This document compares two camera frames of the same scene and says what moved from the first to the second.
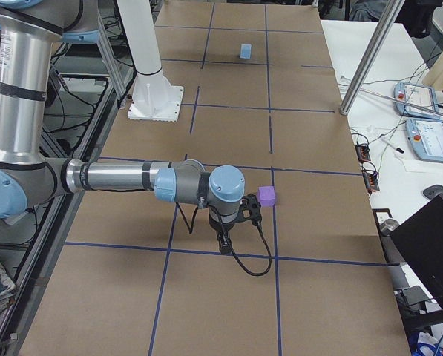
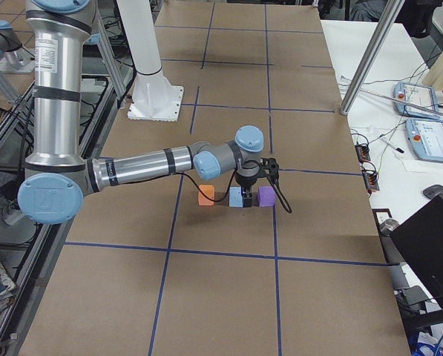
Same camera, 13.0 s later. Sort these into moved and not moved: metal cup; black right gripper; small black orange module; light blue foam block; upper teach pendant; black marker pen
Moved: light blue foam block; black right gripper
Not moved: metal cup; small black orange module; black marker pen; upper teach pendant
